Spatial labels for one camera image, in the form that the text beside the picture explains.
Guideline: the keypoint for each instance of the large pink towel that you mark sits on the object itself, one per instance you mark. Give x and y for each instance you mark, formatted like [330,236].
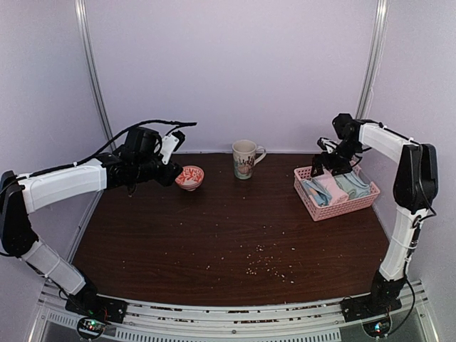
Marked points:
[328,182]

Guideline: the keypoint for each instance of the right round circuit board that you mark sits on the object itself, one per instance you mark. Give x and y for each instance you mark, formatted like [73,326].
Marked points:
[377,328]

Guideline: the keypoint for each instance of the red and white patterned bowl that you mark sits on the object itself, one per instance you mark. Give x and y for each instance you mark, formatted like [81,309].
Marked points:
[190,178]

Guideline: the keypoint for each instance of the blue patterned cloth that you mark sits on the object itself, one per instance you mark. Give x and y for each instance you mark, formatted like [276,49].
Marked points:
[320,195]

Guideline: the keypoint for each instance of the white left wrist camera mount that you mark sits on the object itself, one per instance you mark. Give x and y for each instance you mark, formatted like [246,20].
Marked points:
[169,144]

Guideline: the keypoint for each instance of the round circuit board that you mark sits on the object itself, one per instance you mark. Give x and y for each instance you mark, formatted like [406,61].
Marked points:
[90,328]
[377,328]

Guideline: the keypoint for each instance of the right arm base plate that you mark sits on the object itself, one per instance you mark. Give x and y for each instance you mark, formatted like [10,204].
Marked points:
[363,307]

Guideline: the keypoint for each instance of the aluminium right corner post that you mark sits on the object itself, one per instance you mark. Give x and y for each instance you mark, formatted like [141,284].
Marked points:
[374,58]

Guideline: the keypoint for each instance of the white mug with coral pattern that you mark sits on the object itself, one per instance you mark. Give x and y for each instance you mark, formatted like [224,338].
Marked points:
[246,155]

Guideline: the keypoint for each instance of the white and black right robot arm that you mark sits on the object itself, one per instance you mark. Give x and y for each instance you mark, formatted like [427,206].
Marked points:
[414,189]

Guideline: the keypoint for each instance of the aluminium corner post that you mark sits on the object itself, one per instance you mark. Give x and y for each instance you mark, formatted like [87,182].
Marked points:
[374,58]
[83,27]

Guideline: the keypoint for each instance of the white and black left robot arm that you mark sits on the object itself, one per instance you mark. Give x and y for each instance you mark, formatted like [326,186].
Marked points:
[22,195]

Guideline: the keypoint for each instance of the left round circuit board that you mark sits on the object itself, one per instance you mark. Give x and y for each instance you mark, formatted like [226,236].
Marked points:
[90,328]

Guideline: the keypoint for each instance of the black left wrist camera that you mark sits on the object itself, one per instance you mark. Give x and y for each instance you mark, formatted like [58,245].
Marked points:
[180,136]

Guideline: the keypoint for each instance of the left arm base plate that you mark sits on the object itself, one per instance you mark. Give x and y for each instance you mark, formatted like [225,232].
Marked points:
[108,309]

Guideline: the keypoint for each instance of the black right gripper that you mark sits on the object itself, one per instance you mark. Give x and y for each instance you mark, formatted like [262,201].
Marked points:
[330,164]

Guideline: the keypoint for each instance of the light blue folded towel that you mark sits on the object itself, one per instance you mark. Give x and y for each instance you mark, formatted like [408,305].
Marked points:
[360,183]

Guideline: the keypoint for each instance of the pink perforated plastic basket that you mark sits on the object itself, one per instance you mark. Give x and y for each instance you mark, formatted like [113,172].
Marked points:
[319,213]

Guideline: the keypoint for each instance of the aluminium front rail frame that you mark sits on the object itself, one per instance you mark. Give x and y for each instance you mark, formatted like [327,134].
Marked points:
[312,321]

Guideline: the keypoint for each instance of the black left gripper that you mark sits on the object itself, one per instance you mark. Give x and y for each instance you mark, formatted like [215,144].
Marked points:
[172,172]

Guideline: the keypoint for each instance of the aluminium left corner post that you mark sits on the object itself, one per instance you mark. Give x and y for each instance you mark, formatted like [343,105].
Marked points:
[83,27]

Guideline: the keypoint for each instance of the grey-green folded towel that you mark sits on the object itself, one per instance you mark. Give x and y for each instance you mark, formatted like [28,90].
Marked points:
[349,184]

